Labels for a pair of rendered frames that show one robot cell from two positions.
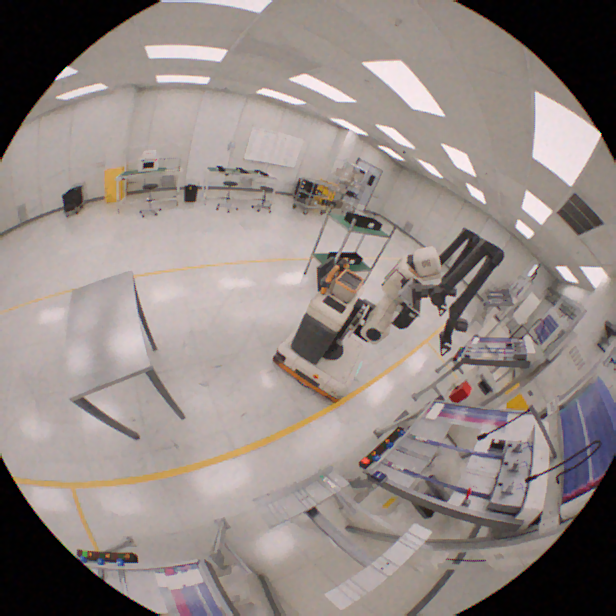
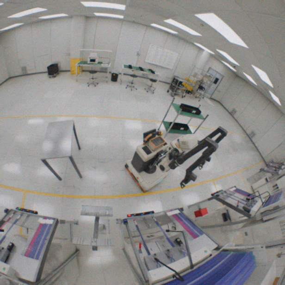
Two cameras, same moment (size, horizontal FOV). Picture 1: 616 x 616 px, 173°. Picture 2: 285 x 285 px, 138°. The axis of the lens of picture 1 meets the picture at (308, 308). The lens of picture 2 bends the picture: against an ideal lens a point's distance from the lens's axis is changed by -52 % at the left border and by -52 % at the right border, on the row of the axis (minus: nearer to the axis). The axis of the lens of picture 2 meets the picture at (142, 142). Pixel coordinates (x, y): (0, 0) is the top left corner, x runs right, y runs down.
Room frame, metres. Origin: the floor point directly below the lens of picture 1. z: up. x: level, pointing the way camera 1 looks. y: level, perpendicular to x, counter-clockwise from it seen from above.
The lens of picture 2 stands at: (0.03, -0.42, 2.06)
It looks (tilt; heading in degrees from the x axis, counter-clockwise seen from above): 48 degrees down; 21
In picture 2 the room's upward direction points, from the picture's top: 23 degrees clockwise
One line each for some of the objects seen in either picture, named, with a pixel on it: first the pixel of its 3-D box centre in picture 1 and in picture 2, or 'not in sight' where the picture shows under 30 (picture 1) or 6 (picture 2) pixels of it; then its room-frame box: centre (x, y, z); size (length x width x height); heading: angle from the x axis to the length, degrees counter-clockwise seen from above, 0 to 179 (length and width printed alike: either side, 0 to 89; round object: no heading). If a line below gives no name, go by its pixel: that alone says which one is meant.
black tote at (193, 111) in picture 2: (364, 221); (190, 109); (2.73, -0.21, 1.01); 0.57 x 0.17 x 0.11; 137
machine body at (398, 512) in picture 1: (413, 506); (152, 255); (-0.01, -1.23, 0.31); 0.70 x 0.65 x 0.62; 139
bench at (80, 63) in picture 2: (149, 187); (93, 71); (2.90, 4.24, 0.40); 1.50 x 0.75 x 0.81; 139
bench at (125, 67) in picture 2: (238, 186); (139, 77); (4.55, 2.78, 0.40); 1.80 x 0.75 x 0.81; 139
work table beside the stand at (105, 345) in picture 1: (125, 363); (64, 151); (0.17, 0.89, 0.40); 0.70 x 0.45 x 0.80; 58
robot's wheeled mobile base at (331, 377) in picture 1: (323, 353); (147, 169); (1.17, -0.29, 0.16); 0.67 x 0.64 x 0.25; 77
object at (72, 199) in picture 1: (73, 201); (53, 70); (1.53, 6.17, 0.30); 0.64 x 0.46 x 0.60; 51
